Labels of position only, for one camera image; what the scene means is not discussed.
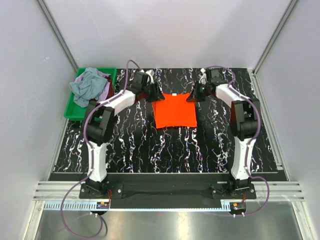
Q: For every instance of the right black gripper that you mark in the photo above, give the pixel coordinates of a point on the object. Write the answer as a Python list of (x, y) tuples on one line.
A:
[(194, 96)]

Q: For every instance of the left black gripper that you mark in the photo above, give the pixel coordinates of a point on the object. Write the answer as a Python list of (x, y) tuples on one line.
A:
[(156, 95)]

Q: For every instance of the orange t shirt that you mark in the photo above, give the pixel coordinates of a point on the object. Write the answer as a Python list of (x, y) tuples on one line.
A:
[(174, 111)]

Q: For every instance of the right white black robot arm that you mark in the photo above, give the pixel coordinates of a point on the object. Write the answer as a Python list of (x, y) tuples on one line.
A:
[(245, 126)]

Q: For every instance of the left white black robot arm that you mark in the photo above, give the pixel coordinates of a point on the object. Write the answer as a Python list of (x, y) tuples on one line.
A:
[(98, 127)]

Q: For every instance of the dark red t shirt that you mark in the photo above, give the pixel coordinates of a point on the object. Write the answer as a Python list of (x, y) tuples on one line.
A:
[(108, 90)]

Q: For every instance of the lilac t shirt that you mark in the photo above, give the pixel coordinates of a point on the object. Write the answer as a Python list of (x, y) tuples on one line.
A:
[(103, 90)]

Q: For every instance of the grey-blue t shirt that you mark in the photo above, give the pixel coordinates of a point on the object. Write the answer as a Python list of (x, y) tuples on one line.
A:
[(87, 86)]

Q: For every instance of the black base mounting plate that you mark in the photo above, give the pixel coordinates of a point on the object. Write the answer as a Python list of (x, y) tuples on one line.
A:
[(165, 201)]

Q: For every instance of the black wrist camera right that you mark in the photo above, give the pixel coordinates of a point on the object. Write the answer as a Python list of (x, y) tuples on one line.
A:
[(211, 77)]

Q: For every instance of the right aluminium corner post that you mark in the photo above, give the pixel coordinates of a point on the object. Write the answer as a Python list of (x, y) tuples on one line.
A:
[(276, 34)]

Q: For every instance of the aluminium corner post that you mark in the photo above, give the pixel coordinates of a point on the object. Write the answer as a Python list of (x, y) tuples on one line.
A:
[(276, 34), (57, 33)]

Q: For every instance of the left aluminium corner post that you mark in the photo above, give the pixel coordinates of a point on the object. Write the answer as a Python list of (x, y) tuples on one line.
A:
[(57, 33)]

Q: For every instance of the white slotted cable duct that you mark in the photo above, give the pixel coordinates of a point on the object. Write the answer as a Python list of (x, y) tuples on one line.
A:
[(96, 206)]

